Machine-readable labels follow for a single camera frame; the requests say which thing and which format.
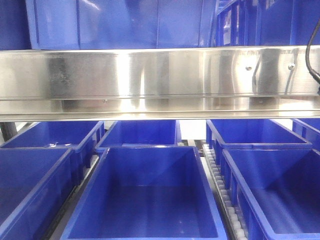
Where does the blue bin lower centre back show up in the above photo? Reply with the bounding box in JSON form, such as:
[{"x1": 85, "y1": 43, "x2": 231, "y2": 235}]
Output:
[{"x1": 95, "y1": 120, "x2": 182, "y2": 155}]

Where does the blue bin lower right back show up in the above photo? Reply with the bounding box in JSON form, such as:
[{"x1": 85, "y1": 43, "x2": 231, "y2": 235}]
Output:
[{"x1": 205, "y1": 118, "x2": 313, "y2": 173}]

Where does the blue bin lower centre front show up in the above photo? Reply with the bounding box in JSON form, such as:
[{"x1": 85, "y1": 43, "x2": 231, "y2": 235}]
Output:
[{"x1": 61, "y1": 146, "x2": 227, "y2": 240}]

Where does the blue bin lower left back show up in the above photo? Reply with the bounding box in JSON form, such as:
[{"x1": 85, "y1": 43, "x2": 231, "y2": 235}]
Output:
[{"x1": 0, "y1": 121, "x2": 105, "y2": 186}]

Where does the large blue bin upper right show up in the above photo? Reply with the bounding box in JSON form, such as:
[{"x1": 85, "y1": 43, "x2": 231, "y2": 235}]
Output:
[{"x1": 215, "y1": 0, "x2": 320, "y2": 47}]

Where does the lower white roller track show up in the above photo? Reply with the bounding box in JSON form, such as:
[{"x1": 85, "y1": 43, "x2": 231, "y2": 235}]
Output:
[{"x1": 201, "y1": 142, "x2": 248, "y2": 240}]

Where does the blue bin lower right front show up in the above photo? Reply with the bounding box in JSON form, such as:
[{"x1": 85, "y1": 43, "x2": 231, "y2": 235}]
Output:
[{"x1": 221, "y1": 149, "x2": 320, "y2": 240}]

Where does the blue bin lower left front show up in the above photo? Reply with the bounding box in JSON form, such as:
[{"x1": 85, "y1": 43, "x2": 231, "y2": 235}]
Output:
[{"x1": 0, "y1": 148, "x2": 73, "y2": 240}]

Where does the blue bin upper left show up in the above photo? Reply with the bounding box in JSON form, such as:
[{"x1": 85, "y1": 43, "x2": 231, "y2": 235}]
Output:
[{"x1": 26, "y1": 0, "x2": 217, "y2": 50}]

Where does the blue bin far right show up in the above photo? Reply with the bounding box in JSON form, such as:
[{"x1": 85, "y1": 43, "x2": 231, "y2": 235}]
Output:
[{"x1": 292, "y1": 118, "x2": 320, "y2": 151}]

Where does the stainless steel front rail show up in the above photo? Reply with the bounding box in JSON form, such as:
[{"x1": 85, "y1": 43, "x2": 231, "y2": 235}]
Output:
[{"x1": 0, "y1": 46, "x2": 320, "y2": 122}]

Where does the black hanging cable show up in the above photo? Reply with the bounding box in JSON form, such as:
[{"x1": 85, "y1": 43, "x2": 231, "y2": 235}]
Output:
[{"x1": 306, "y1": 21, "x2": 320, "y2": 96}]

